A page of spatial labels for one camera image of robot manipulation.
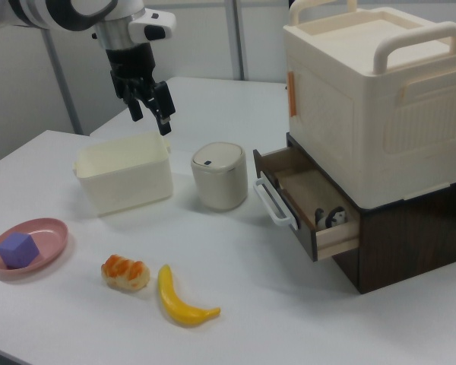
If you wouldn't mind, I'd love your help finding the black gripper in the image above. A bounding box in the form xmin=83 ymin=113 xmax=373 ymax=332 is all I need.
xmin=106 ymin=42 xmax=177 ymax=137

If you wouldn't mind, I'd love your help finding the small panda toy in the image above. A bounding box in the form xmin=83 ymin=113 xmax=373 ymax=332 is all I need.
xmin=313 ymin=206 xmax=350 ymax=230

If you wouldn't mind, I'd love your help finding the toy shrimp sushi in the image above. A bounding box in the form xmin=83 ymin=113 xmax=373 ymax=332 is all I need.
xmin=100 ymin=253 xmax=152 ymax=291

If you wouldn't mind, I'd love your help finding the yellow toy banana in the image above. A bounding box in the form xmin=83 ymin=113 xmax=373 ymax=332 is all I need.
xmin=157 ymin=264 xmax=223 ymax=328

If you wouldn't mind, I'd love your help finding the white open plastic bin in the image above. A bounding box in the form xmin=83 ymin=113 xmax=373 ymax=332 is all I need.
xmin=72 ymin=132 xmax=175 ymax=218

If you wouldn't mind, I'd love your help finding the small cream lidded trash can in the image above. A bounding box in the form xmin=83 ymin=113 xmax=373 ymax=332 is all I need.
xmin=190 ymin=141 xmax=249 ymax=211

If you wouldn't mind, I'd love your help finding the pink plastic plate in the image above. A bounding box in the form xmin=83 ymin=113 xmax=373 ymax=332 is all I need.
xmin=0 ymin=217 xmax=70 ymax=282

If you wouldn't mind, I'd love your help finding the cream plastic storage box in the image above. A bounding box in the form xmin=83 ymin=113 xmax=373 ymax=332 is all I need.
xmin=282 ymin=0 xmax=456 ymax=208

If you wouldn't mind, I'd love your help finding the purple cube block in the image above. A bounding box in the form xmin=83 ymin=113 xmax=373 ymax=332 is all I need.
xmin=0 ymin=232 xmax=40 ymax=271

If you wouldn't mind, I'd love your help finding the dark brown wooden cabinet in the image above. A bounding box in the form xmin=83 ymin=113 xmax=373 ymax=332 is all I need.
xmin=284 ymin=132 xmax=456 ymax=295

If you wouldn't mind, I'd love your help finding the grey partition post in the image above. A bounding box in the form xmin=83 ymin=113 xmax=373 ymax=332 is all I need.
xmin=227 ymin=0 xmax=249 ymax=82
xmin=40 ymin=28 xmax=82 ymax=135

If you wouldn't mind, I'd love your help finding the brown drawer with white handle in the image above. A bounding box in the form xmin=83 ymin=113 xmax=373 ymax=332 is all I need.
xmin=252 ymin=146 xmax=360 ymax=264

